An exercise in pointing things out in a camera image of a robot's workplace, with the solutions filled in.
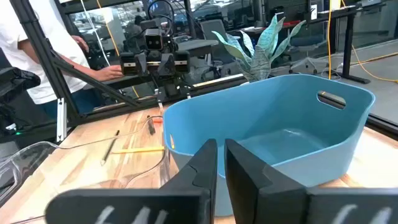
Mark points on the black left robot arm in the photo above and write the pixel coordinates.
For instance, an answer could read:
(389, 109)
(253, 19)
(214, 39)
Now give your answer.
(169, 90)

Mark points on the artificial snake plant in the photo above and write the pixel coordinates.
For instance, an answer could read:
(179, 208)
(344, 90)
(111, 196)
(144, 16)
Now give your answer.
(259, 62)

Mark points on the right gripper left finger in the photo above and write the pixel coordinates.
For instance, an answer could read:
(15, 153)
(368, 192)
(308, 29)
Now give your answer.
(186, 202)

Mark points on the blue plastic bin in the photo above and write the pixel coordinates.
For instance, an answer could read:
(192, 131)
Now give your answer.
(217, 118)

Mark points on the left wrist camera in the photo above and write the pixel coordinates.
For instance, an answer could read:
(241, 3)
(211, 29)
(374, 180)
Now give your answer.
(153, 39)

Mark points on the grey striped pencil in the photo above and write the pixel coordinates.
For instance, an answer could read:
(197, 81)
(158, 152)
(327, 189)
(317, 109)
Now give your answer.
(109, 147)

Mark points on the black aluminium table frame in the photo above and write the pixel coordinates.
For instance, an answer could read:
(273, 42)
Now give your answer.
(46, 62)

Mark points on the yellow pencil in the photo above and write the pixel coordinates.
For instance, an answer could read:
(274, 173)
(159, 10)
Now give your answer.
(136, 150)

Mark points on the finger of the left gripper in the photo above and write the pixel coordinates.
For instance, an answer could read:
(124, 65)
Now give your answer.
(141, 63)
(167, 65)

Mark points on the black desk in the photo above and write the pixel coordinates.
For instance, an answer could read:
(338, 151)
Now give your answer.
(348, 46)

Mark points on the silver frame bracket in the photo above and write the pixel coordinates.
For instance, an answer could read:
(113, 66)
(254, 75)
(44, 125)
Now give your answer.
(61, 119)

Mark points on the person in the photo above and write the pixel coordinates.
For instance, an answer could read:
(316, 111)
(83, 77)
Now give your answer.
(18, 37)

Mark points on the blue office chair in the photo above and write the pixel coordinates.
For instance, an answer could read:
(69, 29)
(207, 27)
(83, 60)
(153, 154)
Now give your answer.
(306, 46)

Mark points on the clear plastic bin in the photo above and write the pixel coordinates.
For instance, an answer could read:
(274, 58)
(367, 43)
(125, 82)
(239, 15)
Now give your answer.
(18, 165)

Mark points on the grey office chair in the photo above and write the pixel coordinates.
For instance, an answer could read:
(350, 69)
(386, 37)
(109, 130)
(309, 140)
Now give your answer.
(214, 31)

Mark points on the orange highlighter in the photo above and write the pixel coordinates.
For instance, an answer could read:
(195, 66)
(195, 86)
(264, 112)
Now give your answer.
(158, 120)

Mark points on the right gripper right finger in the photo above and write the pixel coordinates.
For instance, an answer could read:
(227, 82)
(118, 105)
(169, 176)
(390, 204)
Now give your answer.
(267, 199)

